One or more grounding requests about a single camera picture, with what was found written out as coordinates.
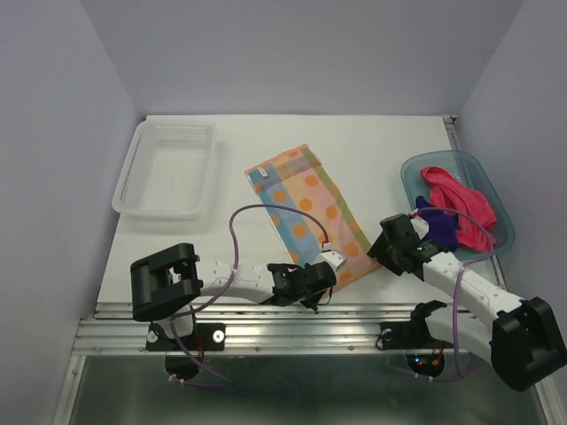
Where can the aluminium mounting rail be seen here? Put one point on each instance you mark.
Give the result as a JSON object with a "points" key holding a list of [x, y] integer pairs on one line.
{"points": [[255, 330]]}

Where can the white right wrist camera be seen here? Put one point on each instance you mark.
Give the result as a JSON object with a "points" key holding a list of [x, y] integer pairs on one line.
{"points": [[420, 226]]}

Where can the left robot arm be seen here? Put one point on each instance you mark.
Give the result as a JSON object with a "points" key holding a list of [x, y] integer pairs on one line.
{"points": [[164, 284]]}

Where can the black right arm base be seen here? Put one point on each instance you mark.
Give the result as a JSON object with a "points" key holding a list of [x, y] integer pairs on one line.
{"points": [[427, 356]]}

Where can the blue plastic tub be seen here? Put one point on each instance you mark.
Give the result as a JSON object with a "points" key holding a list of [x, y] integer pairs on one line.
{"points": [[468, 171]]}

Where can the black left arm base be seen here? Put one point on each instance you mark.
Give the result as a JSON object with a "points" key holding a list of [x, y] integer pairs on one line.
{"points": [[186, 343]]}

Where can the white plastic basket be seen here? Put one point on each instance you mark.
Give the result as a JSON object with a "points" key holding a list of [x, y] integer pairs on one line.
{"points": [[167, 170]]}

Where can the pink towel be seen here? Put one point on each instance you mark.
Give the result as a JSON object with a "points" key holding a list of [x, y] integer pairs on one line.
{"points": [[447, 192]]}

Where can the purple towel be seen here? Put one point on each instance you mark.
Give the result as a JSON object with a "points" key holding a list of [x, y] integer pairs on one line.
{"points": [[442, 225]]}

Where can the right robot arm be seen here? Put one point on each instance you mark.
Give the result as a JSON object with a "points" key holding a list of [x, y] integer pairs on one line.
{"points": [[518, 337]]}

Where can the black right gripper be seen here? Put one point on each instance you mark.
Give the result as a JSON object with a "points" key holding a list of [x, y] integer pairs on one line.
{"points": [[378, 250]]}

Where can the orange polka dot towel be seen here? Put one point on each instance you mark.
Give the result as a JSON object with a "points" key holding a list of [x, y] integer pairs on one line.
{"points": [[315, 212]]}

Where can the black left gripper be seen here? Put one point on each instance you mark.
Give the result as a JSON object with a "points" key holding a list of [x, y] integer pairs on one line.
{"points": [[311, 303]]}

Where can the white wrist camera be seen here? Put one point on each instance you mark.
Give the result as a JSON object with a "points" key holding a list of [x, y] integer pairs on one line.
{"points": [[330, 257], [420, 226]]}

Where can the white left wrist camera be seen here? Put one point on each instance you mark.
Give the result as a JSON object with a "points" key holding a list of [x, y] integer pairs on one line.
{"points": [[330, 257]]}

